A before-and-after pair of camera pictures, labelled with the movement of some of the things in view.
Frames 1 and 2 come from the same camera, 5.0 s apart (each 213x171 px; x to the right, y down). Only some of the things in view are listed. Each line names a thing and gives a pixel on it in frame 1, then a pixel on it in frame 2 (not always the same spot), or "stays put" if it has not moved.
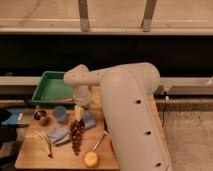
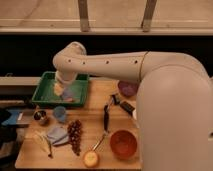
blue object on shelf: [12, 119] stays put
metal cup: [40, 114] stays put
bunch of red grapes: [76, 128] stays put
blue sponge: [88, 119] -> [68, 94]
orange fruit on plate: [91, 159] stays put
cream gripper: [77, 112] -> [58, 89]
